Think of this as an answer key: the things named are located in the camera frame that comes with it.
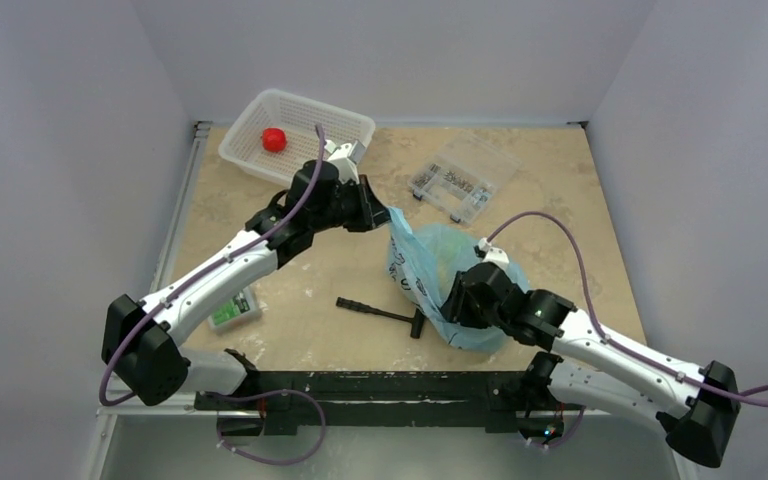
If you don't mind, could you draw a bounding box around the aluminium frame rail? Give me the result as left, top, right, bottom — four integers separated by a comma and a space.
98, 120, 214, 407

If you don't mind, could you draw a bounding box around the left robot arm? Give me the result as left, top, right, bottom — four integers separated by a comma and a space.
99, 160, 390, 409

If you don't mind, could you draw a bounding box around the green label clear small box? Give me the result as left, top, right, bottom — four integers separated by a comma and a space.
207, 287, 263, 334

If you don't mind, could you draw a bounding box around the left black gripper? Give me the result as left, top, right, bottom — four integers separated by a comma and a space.
311, 175, 394, 233

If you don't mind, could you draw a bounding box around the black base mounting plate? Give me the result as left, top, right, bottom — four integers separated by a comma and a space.
194, 371, 565, 441

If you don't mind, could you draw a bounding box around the light blue plastic bag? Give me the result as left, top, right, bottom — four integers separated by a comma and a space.
385, 207, 507, 354

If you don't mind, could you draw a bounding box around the white perforated plastic basket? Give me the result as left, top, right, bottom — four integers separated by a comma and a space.
218, 89, 376, 187

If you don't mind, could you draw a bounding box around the clear plastic screw organizer box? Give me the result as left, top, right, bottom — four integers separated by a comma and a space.
408, 132, 522, 225

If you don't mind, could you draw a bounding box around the black T-handle tool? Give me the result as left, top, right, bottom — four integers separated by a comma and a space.
335, 297, 426, 339

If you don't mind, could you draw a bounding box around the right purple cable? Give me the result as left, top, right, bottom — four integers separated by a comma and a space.
486, 211, 768, 409

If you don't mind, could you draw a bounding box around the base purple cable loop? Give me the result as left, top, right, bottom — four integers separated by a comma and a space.
215, 386, 329, 466

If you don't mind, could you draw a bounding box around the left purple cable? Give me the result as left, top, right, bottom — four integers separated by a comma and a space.
97, 123, 329, 407

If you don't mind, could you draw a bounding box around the red fake fruit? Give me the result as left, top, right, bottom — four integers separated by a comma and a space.
261, 127, 288, 153

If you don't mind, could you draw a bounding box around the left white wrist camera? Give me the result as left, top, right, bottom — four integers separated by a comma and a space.
325, 140, 367, 183

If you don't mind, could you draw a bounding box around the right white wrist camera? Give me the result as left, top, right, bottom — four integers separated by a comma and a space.
474, 238, 510, 271

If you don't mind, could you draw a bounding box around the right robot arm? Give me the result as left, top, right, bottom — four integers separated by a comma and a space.
442, 262, 741, 468

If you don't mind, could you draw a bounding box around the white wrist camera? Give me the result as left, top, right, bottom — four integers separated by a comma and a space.
325, 140, 367, 183
474, 238, 510, 271

